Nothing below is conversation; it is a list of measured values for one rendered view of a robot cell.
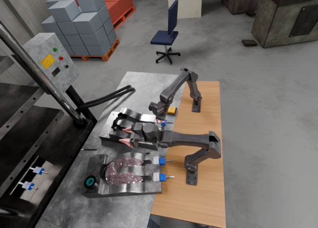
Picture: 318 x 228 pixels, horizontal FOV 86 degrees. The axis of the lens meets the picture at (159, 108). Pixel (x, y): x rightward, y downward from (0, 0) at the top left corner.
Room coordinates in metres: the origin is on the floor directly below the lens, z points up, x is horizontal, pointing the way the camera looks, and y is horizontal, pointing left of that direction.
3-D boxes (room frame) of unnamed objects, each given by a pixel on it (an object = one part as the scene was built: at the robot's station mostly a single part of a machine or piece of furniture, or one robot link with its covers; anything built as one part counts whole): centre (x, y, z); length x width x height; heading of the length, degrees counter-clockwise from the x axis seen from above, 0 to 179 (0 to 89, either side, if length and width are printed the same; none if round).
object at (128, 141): (0.52, 0.20, 1.20); 0.09 x 0.07 x 0.07; 70
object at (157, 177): (0.39, 0.07, 0.86); 0.13 x 0.05 x 0.05; 81
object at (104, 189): (0.47, 0.33, 0.86); 0.50 x 0.26 x 0.11; 81
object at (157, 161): (0.49, 0.05, 0.86); 0.13 x 0.05 x 0.05; 81
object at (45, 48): (1.33, 0.79, 0.74); 0.30 x 0.22 x 1.47; 154
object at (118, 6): (5.41, 0.77, 0.43); 1.53 x 1.16 x 0.85; 159
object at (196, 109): (0.97, -0.34, 0.84); 0.20 x 0.07 x 0.08; 159
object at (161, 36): (2.96, -0.41, 0.46); 0.54 x 0.52 x 0.93; 79
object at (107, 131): (0.83, 0.25, 0.87); 0.50 x 0.26 x 0.14; 64
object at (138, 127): (0.51, 0.13, 1.25); 0.07 x 0.06 x 0.11; 160
